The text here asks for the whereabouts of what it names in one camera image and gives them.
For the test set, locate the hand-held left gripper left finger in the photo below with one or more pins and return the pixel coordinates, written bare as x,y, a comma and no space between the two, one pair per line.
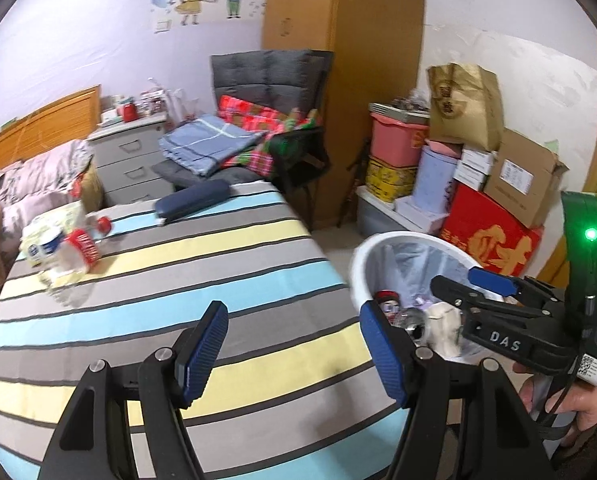
203,350

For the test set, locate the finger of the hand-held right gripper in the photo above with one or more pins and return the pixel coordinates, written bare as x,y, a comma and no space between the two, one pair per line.
458,292
491,280

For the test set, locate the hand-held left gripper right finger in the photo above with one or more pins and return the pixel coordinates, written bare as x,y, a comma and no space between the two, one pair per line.
383,350

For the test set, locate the beige paper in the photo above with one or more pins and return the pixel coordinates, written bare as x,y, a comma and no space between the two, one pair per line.
443,330

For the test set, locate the doll face packet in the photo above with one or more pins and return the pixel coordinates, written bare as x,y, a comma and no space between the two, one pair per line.
386,302

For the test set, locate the white trash bin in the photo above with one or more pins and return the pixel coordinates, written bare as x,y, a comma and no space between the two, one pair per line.
363,255

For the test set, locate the person's right hand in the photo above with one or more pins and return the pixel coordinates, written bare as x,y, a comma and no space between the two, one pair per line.
591,407

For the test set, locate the red gift box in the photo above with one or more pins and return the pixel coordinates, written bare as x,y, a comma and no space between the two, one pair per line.
488,240

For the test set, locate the translucent bin liner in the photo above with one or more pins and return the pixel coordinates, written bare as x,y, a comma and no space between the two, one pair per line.
418,270

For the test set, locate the white flat box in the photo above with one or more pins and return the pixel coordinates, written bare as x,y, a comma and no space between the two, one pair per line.
421,212

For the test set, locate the striped bed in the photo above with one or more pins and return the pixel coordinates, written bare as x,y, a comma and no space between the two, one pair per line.
228,260

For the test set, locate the white labelled box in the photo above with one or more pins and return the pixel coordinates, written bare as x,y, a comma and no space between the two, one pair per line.
478,156
471,176

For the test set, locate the brown cardboard box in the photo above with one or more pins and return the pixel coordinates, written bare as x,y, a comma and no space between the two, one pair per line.
523,175

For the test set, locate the lavender round box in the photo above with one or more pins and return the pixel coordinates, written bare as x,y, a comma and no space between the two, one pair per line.
433,180

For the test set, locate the yellow box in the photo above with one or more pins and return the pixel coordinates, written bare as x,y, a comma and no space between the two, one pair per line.
391,180

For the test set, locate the dark blue case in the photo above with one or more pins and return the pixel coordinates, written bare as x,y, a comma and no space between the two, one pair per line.
193,200

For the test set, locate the clear plastic bottle red label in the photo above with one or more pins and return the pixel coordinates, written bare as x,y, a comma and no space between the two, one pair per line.
73,255

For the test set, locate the pink storage bin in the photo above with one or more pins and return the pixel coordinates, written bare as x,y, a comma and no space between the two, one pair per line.
396,140

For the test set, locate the brown paper bag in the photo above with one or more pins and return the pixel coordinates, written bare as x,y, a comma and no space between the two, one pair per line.
463,105

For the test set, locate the grey basket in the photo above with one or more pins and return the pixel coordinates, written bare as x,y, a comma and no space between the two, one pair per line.
398,109

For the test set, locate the yellow tissue pack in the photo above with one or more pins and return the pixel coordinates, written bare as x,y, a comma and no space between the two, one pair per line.
53,220

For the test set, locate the grey nightstand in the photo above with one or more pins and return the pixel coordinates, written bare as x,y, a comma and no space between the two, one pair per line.
128,160

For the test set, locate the folded blue cloth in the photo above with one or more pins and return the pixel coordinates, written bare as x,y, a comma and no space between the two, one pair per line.
203,142

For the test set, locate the red plaid cloth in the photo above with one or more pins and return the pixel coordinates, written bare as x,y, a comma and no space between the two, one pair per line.
258,120

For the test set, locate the pink quilt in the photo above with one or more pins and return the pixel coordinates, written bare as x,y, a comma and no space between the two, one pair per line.
38,175

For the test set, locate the red mug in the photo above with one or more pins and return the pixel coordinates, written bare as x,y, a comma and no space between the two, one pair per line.
128,111

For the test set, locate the clear packet red contents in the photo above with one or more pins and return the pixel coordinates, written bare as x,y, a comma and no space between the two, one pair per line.
152,104

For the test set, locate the wooden wardrobe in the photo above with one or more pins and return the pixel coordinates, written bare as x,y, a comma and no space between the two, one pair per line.
373,35

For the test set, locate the wooden headboard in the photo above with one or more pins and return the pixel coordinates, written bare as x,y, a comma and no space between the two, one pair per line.
43,120

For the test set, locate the grey padded chair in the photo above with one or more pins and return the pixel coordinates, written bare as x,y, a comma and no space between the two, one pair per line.
263,72

